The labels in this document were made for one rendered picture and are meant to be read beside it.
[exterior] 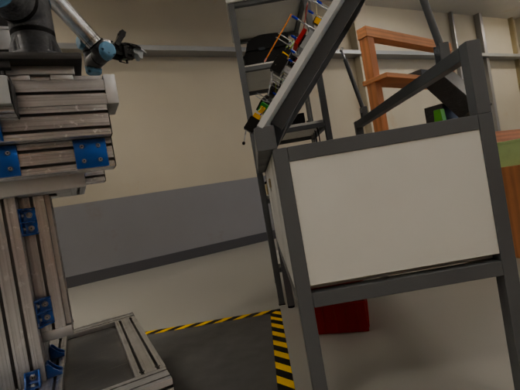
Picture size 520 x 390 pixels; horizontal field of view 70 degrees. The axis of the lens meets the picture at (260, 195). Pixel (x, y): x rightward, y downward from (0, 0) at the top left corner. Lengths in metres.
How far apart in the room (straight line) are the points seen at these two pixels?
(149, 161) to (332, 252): 3.94
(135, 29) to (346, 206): 4.52
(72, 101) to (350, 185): 0.82
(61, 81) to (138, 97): 3.74
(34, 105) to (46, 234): 0.44
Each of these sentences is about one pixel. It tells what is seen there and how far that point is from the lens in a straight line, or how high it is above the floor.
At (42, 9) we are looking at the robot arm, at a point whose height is 1.31.
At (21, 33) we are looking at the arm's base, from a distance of 1.30.
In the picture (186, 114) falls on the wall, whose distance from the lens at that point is 5.03.
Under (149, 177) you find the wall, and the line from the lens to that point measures 4.77.
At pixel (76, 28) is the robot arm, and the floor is 1.54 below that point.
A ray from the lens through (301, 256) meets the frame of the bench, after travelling 1.02.
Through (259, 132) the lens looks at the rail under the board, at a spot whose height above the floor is 0.85.
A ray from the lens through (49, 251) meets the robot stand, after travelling 1.42.
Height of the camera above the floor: 0.70
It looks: 1 degrees down
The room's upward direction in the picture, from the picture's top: 10 degrees counter-clockwise
